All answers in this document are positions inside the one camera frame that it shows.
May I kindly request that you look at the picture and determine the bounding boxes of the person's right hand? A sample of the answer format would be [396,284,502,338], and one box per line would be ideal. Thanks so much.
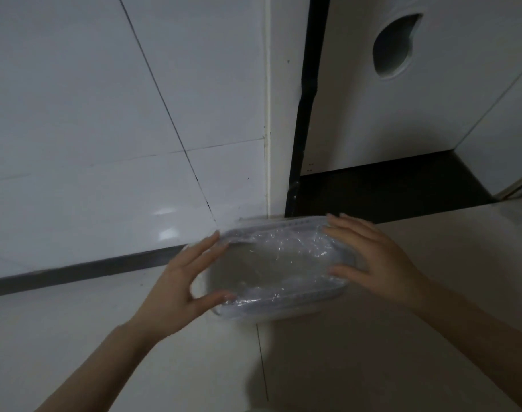
[321,213,430,312]

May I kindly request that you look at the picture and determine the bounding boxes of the person's left hand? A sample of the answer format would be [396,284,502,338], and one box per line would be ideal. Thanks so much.
[129,230,238,340]

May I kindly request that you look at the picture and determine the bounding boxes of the white rectangular plastic container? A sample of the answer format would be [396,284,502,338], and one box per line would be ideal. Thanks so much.
[190,215,361,323]

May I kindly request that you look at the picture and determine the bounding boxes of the clear cling film cover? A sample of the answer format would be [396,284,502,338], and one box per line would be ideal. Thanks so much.
[201,217,357,307]

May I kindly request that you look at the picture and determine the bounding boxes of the person's left forearm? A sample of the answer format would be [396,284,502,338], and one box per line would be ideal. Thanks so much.
[34,322,159,412]

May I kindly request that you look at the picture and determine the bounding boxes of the person's right forearm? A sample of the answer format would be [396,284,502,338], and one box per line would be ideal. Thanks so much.
[411,282,522,412]

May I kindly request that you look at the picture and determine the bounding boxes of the grey skirting strip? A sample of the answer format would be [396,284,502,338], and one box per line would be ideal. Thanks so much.
[0,244,189,299]

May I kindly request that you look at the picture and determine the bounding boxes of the white panel with round hole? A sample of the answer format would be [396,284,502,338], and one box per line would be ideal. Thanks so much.
[301,0,522,197]

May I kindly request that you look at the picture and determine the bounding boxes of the metal trim strip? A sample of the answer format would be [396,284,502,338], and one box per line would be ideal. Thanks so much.
[495,168,522,200]

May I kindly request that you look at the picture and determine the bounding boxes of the black vertical frame strip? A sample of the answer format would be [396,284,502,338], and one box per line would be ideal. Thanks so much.
[285,0,331,218]

